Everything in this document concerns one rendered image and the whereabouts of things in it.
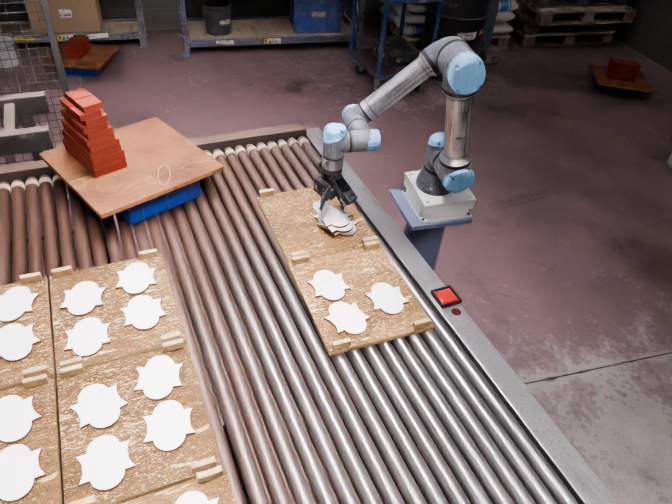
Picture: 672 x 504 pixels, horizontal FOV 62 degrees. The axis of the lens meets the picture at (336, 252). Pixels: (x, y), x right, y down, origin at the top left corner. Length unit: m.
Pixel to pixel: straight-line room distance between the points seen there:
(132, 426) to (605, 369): 2.39
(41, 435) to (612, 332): 2.80
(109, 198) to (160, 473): 1.02
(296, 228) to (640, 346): 2.09
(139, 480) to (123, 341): 0.44
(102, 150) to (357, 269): 1.01
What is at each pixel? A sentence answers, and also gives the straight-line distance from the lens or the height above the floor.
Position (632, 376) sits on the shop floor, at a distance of 3.29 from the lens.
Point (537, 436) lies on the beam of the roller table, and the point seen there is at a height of 0.92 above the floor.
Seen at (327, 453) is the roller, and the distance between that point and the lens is 1.51.
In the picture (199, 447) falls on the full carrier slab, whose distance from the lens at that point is 1.51.
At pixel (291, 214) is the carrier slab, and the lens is 2.15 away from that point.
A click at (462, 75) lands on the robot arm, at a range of 1.86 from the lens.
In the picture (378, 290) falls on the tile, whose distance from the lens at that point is 1.86.
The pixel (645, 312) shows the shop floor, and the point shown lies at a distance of 3.68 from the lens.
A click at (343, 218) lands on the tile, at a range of 2.07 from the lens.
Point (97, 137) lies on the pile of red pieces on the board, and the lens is 2.19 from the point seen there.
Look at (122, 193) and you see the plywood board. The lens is 2.14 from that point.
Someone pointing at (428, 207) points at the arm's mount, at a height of 0.95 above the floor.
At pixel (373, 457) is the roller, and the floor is 0.92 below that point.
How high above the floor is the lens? 2.23
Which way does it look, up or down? 40 degrees down
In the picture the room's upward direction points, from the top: 5 degrees clockwise
